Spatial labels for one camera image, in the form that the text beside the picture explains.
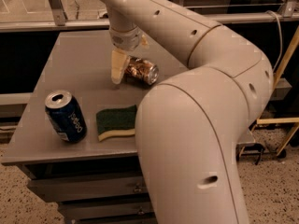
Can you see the yellow wooden stand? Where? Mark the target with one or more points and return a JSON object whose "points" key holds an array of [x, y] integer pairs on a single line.
{"points": [[278, 112]]}

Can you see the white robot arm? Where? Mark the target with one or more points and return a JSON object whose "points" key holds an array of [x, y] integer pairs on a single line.
{"points": [[187, 126]]}

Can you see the green yellow sponge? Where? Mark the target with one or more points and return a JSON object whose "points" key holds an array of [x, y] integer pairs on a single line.
{"points": [[116, 122]]}

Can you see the blue Pepsi can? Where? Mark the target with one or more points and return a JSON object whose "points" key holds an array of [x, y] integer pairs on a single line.
{"points": [[65, 115]]}

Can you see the metal railing frame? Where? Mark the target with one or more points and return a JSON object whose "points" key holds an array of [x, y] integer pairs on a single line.
{"points": [[46, 15]]}

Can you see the grey drawer cabinet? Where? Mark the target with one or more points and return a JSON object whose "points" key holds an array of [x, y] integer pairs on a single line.
{"points": [[80, 65]]}

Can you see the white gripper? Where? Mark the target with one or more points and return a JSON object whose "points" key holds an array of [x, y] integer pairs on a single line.
{"points": [[125, 40]]}

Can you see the top drawer knob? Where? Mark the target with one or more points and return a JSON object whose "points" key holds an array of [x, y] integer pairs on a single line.
{"points": [[137, 188]]}

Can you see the orange soda can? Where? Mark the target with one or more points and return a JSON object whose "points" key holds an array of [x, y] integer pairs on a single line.
{"points": [[142, 69]]}

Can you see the drawer knob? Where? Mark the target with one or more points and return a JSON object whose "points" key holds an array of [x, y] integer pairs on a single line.
{"points": [[137, 188], [141, 211]]}

